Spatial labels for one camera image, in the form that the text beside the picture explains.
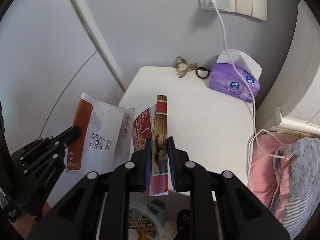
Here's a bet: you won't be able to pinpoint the red white leaflet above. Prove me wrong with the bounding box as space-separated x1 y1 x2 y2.
66 93 135 174

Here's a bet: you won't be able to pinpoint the red flyer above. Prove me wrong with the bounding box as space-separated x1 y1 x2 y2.
132 95 169 196

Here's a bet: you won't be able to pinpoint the trash bin with liner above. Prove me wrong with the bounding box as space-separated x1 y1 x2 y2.
128 199 168 239

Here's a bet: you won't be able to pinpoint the person's left hand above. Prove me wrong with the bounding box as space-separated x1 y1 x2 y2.
11 212 36 239

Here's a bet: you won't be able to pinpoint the pink grey blanket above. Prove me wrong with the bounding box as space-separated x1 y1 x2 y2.
248 133 319 239

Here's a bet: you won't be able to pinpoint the white nightstand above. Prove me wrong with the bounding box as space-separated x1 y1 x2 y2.
119 66 253 184

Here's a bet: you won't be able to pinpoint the white corner trim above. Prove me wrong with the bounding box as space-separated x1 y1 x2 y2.
71 0 129 92

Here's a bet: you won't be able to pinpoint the purple tissue pack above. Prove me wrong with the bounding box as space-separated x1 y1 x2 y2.
209 49 262 103

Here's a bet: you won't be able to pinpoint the white bed headboard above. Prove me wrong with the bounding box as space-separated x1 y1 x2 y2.
256 0 319 134

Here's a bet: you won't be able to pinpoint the white charging cable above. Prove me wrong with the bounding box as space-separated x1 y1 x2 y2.
209 0 286 198

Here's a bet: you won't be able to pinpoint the black hair tie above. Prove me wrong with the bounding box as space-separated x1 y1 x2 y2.
195 66 211 79

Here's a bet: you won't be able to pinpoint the keys with keychain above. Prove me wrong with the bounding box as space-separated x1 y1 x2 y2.
174 56 199 78

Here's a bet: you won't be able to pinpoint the white wall switch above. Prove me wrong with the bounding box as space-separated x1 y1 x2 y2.
235 0 267 21

